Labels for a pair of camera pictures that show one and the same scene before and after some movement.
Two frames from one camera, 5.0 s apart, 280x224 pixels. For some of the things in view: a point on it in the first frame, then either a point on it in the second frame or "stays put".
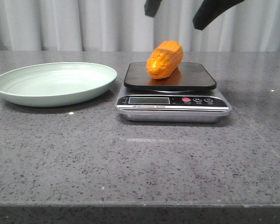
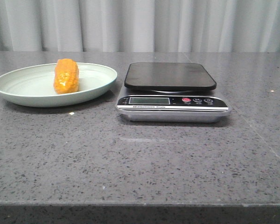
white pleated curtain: (122, 25) stays put
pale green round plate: (54, 84) stays put
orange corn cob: (164, 59) to (66, 76)
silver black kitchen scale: (188, 95) stays put
